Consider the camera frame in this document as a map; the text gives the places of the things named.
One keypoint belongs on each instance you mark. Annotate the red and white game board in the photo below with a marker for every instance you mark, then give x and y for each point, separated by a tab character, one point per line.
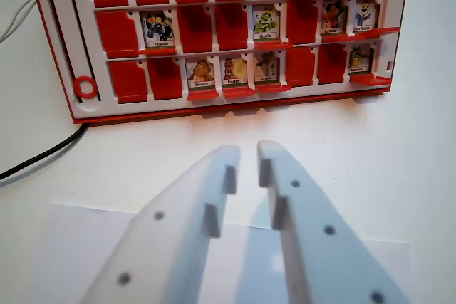
213	33

